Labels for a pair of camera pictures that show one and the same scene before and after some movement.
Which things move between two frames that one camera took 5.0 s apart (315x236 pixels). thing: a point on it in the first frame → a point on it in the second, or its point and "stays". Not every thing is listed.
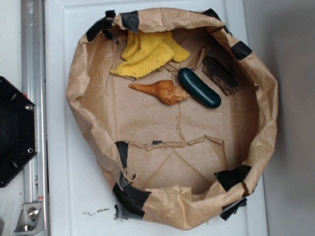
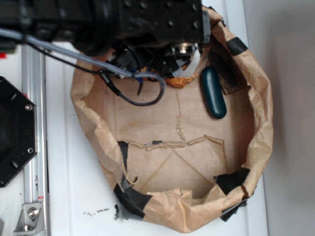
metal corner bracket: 30,221 stays
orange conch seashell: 165,91 → 180,82
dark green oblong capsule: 199,89 → 213,92
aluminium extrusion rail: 33,74 stays
